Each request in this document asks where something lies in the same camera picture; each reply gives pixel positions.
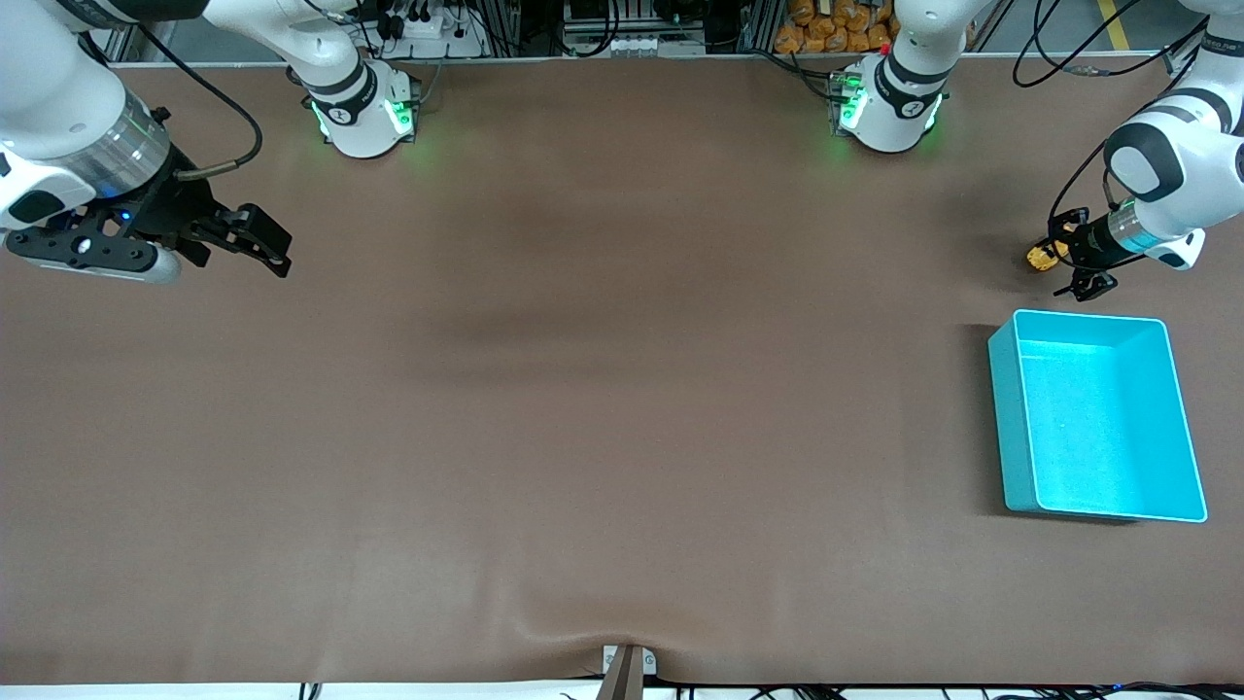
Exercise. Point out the yellow beetle toy car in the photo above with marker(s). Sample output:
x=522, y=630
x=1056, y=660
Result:
x=1042, y=257

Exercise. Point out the turquoise plastic bin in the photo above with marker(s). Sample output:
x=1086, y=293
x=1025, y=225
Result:
x=1108, y=437

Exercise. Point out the metal table clamp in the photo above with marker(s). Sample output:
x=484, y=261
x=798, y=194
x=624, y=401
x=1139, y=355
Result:
x=627, y=671

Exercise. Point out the white terminal block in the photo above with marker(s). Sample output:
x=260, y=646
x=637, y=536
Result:
x=637, y=45

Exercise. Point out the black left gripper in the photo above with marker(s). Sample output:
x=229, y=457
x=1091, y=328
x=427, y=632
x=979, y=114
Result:
x=1090, y=245

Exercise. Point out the brown table mat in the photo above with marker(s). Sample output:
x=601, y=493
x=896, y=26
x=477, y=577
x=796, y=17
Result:
x=622, y=486

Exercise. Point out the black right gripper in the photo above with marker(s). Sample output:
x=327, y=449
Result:
x=178, y=207

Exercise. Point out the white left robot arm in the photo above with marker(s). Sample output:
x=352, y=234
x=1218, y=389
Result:
x=1186, y=146

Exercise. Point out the white power strip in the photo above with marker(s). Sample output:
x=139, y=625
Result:
x=428, y=24

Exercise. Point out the orange packaged goods pile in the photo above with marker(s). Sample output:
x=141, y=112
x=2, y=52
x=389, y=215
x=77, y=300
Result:
x=836, y=27

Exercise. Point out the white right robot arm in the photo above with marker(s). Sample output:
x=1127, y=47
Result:
x=58, y=107

